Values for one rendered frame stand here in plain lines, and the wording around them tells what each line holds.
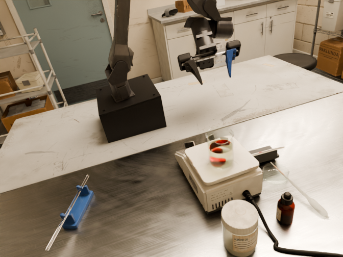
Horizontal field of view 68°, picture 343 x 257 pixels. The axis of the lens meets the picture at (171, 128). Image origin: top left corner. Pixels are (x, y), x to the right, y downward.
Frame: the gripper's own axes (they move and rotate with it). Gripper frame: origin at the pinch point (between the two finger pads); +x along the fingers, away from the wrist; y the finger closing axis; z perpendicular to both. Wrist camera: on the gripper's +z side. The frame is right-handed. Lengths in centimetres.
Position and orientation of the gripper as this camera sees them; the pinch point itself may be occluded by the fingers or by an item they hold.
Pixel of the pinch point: (213, 70)
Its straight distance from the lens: 77.3
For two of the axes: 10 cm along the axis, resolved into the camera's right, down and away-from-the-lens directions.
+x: 2.1, 9.3, -3.0
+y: -9.7, 2.4, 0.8
